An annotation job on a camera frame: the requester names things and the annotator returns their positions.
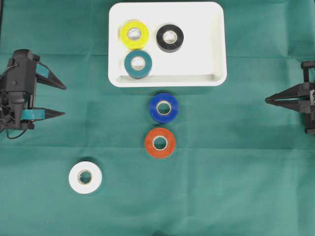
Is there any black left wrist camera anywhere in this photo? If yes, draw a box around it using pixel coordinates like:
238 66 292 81
1 49 40 109

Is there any white tape roll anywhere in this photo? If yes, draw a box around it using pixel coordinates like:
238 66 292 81
68 161 102 194

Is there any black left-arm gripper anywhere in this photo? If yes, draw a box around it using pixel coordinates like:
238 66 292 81
0 62 67 130

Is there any green table cloth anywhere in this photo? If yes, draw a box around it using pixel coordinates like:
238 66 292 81
0 0 315 236

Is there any blue tape roll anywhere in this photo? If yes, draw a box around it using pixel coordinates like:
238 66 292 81
149 93 179 123

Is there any black tape roll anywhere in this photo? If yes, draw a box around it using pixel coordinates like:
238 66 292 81
157 24 184 53

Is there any white plastic tray case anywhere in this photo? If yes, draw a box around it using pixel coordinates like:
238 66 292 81
108 1 227 88

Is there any red tape roll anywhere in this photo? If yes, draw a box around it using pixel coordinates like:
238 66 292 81
145 128 176 159

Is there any dark green tape roll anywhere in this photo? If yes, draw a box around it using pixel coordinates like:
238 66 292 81
124 50 153 79

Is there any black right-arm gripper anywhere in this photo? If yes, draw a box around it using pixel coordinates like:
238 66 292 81
265 60 315 134

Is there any yellow tape roll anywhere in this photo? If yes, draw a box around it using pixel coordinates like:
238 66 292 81
120 21 149 50

